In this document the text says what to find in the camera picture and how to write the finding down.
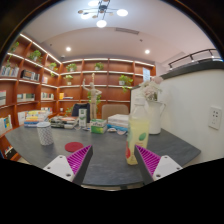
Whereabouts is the flat round red coaster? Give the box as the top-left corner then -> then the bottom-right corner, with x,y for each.
64,141 -> 85,153

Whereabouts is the tall white green carton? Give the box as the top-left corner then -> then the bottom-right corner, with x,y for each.
78,108 -> 88,128

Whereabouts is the ceiling air vent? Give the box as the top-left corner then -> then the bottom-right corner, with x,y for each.
115,27 -> 140,36

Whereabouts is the wooden artist mannequin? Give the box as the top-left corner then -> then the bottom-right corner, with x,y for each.
81,73 -> 103,120

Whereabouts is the dark chair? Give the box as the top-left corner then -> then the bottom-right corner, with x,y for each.
71,102 -> 92,124

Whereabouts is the green and white box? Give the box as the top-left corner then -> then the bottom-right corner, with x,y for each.
90,118 -> 108,135

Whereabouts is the clear bottle with yellow drink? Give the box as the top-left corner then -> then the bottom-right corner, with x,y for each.
125,96 -> 150,166

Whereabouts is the black ceiling rail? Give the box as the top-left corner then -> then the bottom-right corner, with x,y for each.
167,48 -> 223,70

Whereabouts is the dark book stack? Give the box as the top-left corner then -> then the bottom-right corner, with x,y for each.
49,115 -> 80,130

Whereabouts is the white jug vase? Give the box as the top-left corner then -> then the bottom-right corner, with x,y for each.
146,99 -> 167,136

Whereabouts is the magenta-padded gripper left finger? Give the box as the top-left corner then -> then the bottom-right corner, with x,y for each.
42,144 -> 94,186

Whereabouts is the wooden shelf unit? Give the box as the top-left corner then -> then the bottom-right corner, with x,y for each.
0,32 -> 157,161

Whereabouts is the pale pink flower bouquet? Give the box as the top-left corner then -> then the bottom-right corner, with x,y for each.
138,75 -> 164,103

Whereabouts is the white wall socket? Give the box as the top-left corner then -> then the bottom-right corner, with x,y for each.
208,105 -> 223,131

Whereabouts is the white cup with grey pattern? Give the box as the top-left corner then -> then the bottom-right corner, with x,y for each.
36,121 -> 55,147

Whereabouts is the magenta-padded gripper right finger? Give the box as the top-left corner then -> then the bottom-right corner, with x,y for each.
133,144 -> 184,186

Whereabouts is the ceiling lamp with round bulbs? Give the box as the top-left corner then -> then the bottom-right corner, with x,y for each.
77,0 -> 129,29

